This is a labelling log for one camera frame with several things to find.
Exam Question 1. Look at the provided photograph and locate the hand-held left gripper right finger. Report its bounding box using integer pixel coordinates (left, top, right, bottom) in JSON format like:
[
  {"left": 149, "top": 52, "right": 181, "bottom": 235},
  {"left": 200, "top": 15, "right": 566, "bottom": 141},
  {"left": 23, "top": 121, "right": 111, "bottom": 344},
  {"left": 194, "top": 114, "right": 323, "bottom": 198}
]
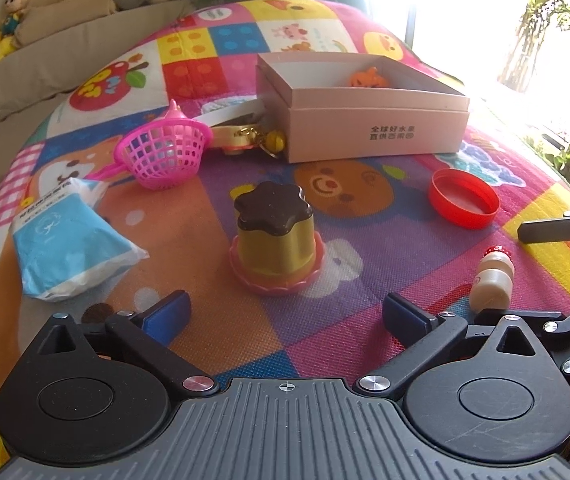
[{"left": 355, "top": 292, "right": 550, "bottom": 401}]

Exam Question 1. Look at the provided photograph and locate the red-haired doll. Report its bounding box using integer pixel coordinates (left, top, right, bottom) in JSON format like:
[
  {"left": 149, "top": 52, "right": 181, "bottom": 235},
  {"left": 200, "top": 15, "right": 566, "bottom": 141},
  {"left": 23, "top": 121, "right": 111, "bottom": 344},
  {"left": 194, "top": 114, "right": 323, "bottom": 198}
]
[{"left": 0, "top": 0, "right": 32, "bottom": 36}]

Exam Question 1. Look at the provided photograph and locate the blue cotton pad pack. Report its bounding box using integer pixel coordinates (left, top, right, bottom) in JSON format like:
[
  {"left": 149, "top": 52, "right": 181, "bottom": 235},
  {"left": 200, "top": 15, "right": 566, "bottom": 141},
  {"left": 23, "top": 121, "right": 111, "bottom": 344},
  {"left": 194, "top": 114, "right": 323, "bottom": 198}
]
[{"left": 12, "top": 177, "right": 150, "bottom": 303}]

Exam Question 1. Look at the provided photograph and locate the keychain with yellow bell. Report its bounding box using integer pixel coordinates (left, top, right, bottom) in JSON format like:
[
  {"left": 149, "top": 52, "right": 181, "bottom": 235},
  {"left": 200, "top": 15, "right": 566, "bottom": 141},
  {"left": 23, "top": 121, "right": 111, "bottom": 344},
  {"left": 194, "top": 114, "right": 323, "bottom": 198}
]
[{"left": 212, "top": 126, "right": 288, "bottom": 161}]

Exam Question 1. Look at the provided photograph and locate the pink cardboard box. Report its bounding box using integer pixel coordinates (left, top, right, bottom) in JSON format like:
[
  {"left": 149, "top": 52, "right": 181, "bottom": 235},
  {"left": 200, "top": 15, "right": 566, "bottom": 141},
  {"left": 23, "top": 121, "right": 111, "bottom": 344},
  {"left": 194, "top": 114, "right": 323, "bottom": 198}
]
[{"left": 256, "top": 51, "right": 470, "bottom": 164}]

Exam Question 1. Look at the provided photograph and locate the small toy milk bottle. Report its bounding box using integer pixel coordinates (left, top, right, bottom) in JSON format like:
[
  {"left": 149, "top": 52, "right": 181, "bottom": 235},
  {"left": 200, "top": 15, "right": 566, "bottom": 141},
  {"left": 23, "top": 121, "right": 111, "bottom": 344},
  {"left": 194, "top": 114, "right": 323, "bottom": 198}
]
[{"left": 468, "top": 245, "right": 516, "bottom": 311}]

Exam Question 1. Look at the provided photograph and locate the pink plastic basket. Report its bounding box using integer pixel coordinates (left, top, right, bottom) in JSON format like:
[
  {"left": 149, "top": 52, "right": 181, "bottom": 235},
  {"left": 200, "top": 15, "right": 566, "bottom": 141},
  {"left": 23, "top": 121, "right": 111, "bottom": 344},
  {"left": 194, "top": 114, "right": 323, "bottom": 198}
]
[{"left": 85, "top": 99, "right": 214, "bottom": 192}]

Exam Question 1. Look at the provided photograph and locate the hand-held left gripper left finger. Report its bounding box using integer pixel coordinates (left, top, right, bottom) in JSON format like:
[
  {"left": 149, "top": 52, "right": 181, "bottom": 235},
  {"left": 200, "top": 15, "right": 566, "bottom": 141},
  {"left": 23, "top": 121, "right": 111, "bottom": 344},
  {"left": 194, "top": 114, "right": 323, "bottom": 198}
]
[{"left": 22, "top": 290, "right": 220, "bottom": 398}]

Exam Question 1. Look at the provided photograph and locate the orange pumpkin toy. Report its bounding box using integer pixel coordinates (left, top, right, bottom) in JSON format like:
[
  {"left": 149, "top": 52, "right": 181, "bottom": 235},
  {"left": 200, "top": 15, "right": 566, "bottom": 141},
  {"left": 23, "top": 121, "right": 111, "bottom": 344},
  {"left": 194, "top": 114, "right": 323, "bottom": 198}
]
[{"left": 349, "top": 66, "right": 386, "bottom": 88}]

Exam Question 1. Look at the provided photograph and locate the beige cushion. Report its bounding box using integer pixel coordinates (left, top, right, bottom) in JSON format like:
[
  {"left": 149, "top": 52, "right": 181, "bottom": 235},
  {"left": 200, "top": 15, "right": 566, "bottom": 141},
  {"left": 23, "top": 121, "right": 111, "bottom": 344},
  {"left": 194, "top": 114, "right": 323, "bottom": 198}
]
[{"left": 12, "top": 0, "right": 117, "bottom": 48}]

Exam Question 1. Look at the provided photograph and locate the colourful cartoon play mat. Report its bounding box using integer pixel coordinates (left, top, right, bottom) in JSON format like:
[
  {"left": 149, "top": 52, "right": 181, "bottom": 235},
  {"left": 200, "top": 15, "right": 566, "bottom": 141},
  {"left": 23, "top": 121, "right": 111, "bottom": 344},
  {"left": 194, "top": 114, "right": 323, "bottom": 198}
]
[{"left": 0, "top": 0, "right": 570, "bottom": 461}]

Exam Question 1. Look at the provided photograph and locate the pudding toy with brown top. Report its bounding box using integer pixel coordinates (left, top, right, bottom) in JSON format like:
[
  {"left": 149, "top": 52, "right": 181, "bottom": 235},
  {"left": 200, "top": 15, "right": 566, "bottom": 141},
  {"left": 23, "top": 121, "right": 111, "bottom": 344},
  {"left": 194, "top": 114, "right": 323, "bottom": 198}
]
[{"left": 229, "top": 182, "right": 326, "bottom": 297}]

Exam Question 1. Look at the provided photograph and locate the red plastic lid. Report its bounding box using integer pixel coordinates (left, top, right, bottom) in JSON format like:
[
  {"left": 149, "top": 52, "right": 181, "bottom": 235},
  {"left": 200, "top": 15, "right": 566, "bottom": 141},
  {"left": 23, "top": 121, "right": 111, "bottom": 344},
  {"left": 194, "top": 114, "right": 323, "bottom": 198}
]
[{"left": 427, "top": 167, "right": 500, "bottom": 231}]

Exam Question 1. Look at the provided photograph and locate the beige sofa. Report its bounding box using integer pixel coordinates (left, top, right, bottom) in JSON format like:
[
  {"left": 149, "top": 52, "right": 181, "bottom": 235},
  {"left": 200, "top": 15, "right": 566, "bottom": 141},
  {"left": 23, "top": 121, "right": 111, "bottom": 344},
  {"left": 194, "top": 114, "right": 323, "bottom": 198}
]
[{"left": 0, "top": 0, "right": 196, "bottom": 246}]

